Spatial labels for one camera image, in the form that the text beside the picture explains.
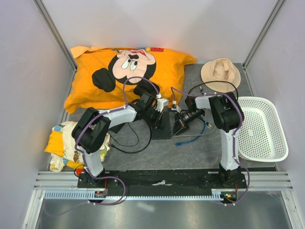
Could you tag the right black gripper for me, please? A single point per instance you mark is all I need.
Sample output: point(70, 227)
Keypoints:
point(180, 126)

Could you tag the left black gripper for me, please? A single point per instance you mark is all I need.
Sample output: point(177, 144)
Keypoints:
point(158, 123)

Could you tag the black network switch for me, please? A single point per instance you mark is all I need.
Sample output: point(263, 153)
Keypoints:
point(164, 133)

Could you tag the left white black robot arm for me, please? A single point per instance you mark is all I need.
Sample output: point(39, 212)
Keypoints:
point(92, 128)

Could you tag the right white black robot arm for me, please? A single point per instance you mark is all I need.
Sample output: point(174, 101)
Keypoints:
point(228, 118)

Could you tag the orange Mickey Mouse pillow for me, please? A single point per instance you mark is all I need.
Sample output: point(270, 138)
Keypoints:
point(108, 77)

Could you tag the beige bucket hat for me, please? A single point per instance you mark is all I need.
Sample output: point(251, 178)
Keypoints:
point(221, 75)

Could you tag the white perforated plastic basket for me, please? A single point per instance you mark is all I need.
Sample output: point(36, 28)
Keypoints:
point(261, 137)

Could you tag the patterned cream yellow cloth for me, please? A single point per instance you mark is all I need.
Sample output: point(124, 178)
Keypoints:
point(61, 147)

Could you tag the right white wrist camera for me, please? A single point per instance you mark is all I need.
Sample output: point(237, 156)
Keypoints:
point(175, 107)

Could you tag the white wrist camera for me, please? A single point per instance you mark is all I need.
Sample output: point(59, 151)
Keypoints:
point(175, 107)
point(161, 104)

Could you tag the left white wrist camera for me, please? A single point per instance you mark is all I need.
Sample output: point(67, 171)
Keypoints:
point(161, 104)

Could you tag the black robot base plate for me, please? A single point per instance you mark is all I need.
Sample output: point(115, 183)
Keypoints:
point(179, 181)

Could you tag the grey slotted cable duct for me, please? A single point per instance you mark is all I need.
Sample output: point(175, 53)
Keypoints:
point(96, 195)

